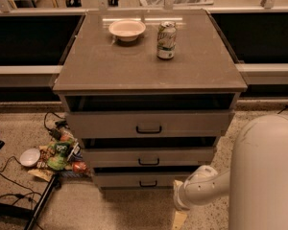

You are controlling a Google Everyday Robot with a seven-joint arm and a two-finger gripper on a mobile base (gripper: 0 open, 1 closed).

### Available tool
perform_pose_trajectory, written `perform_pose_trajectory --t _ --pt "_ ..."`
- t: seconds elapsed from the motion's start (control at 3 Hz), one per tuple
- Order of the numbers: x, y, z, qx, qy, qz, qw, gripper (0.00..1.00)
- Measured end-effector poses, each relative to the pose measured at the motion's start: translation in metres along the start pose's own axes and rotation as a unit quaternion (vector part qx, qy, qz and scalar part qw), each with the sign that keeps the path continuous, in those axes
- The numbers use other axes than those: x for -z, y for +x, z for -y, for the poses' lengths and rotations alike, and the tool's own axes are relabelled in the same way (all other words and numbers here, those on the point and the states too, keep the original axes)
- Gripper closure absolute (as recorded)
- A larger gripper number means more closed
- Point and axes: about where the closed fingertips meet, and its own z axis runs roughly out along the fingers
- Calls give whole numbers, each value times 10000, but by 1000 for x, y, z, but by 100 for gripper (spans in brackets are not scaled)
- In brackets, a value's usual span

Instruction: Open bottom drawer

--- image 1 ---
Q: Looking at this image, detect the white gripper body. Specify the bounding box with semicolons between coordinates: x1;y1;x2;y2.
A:
173;180;190;211

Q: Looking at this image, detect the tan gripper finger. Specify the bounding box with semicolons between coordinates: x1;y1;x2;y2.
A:
171;211;187;230

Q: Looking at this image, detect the grey bottom drawer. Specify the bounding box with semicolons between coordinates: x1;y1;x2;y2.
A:
93;172;190;189

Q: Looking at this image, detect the grey drawer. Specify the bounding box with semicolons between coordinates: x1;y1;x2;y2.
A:
93;172;190;189
66;110;234;139
82;147;215;168

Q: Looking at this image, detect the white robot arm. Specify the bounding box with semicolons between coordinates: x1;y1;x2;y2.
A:
174;114;288;230

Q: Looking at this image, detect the grey middle drawer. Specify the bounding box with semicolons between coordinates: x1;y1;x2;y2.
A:
82;147;215;168

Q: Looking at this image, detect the grey top drawer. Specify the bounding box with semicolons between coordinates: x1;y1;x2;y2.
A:
66;110;234;139

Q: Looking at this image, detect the grey drawer cabinet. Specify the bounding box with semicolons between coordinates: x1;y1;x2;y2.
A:
54;11;247;177

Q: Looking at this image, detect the orange snack packet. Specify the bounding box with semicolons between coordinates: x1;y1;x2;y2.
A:
72;161;88;173

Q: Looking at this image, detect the green chip bag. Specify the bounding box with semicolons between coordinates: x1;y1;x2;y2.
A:
47;141;72;171

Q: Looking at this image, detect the black stand leg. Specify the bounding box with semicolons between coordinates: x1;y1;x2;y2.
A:
24;174;60;230

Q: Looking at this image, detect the black power adapter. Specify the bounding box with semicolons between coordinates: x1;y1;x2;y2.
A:
49;128;61;140

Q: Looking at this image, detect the black tripod leg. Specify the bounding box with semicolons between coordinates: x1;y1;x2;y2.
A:
277;104;288;114

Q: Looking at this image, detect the tan snack wrapper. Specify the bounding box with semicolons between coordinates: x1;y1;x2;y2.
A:
28;169;54;182

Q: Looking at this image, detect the green white soda can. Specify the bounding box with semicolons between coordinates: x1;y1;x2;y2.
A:
156;21;177;59

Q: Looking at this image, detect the white bowl on floor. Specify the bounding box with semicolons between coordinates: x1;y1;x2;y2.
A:
19;149;40;167

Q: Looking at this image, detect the black floor cable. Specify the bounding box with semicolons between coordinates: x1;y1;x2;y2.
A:
0;156;44;209

